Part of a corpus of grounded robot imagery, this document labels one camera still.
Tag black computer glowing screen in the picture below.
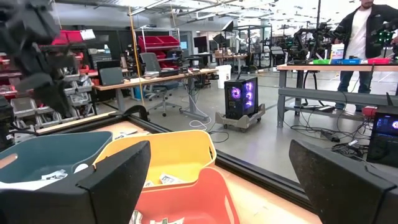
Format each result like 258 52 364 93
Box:
366 107 398 167

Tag black floor cable bundle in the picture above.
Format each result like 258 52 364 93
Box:
289 102 374 147

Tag teal plastic bin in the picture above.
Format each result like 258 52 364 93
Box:
0 130 114 187

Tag red tray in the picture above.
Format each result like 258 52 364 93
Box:
367 57 391 65

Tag blue tray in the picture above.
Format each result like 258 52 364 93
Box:
331 58 363 65

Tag white packet dark print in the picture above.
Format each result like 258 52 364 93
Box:
40 169 68 181

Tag grey office chair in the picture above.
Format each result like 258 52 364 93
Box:
139 52 184 118

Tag orange plastic bin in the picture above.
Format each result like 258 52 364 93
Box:
132 167 241 224

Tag yellow plastic bin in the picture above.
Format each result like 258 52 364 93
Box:
93 129 218 191

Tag plain white packet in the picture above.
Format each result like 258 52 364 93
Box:
113 128 140 140

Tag yellow hanging cable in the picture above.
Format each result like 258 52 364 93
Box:
127 6 147 108

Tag closed black laptop case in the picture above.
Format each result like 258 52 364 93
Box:
96 59 125 86

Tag black robot arms on bench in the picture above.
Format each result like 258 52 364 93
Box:
287 21 346 63

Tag white bucket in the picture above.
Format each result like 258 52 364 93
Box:
215 64 233 90

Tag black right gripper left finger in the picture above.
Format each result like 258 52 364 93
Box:
0 140 152 224

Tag black framed glass enclosure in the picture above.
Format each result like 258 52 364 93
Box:
233 24 274 68

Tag grey parts bin rack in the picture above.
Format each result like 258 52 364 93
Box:
11 74 94 128

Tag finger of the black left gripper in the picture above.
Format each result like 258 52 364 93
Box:
33 82 55 118
52 81 73 118

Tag white floor cable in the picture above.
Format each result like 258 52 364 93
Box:
188 90 214 131

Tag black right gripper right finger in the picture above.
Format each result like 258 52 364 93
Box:
289 139 398 224

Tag grey wheeled dolly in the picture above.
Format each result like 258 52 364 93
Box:
215 104 267 133

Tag person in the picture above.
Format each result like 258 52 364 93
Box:
334 0 398 112

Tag computer tower purple fans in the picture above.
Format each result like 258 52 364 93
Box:
224 77 259 121

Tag shelf with red bins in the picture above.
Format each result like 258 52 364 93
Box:
136 27 182 69

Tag wooden top desk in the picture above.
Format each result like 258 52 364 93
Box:
93 68 218 122

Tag grey metal workbench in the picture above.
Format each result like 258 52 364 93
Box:
275 63 398 128

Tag red storage bins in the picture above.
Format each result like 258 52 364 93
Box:
51 29 96 46

